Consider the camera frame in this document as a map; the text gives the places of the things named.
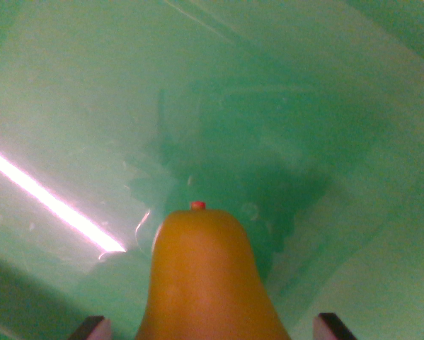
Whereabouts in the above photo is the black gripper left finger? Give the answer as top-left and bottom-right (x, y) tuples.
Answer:
(68, 315), (113, 340)

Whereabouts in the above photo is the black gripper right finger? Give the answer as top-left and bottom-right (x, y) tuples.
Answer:
(312, 312), (357, 340)

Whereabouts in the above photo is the yellow-green toy pear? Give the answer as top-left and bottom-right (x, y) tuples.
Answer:
(134, 200), (292, 340)

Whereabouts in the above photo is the green plastic bin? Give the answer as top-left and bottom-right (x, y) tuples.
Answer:
(0, 0), (424, 340)

